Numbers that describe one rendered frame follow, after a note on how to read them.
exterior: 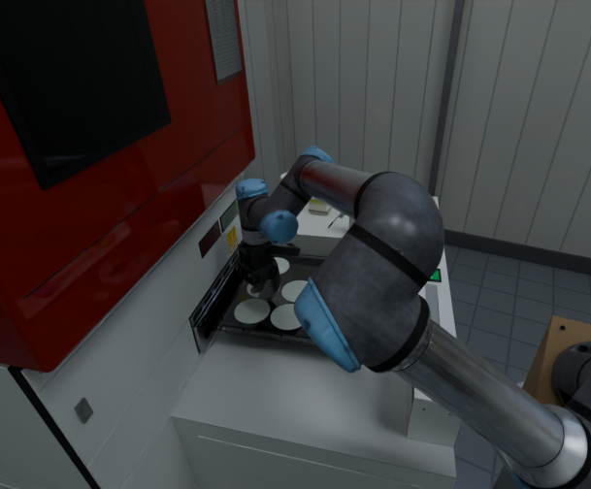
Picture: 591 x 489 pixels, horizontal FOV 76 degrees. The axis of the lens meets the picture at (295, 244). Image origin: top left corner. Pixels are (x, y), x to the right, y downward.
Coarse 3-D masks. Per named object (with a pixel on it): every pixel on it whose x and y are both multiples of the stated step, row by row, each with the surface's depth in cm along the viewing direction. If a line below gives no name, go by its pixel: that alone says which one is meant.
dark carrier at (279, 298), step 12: (300, 264) 122; (312, 264) 122; (288, 276) 117; (300, 276) 117; (240, 300) 109; (264, 300) 108; (276, 300) 108; (228, 312) 104; (228, 324) 101; (240, 324) 100; (252, 324) 100; (264, 324) 100; (300, 336) 96
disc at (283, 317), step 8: (288, 304) 106; (272, 312) 103; (280, 312) 103; (288, 312) 103; (272, 320) 101; (280, 320) 101; (288, 320) 101; (296, 320) 100; (280, 328) 98; (288, 328) 98
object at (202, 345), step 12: (228, 276) 112; (240, 288) 121; (216, 300) 104; (228, 300) 113; (204, 312) 99; (216, 312) 109; (204, 324) 98; (216, 324) 106; (204, 336) 99; (204, 348) 99
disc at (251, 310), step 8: (240, 304) 107; (248, 304) 107; (256, 304) 107; (264, 304) 107; (240, 312) 104; (248, 312) 104; (256, 312) 104; (264, 312) 104; (240, 320) 102; (248, 320) 101; (256, 320) 101
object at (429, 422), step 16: (432, 288) 100; (448, 288) 99; (432, 304) 95; (448, 304) 94; (448, 320) 89; (416, 400) 73; (416, 416) 75; (432, 416) 74; (448, 416) 73; (416, 432) 78; (432, 432) 77; (448, 432) 75
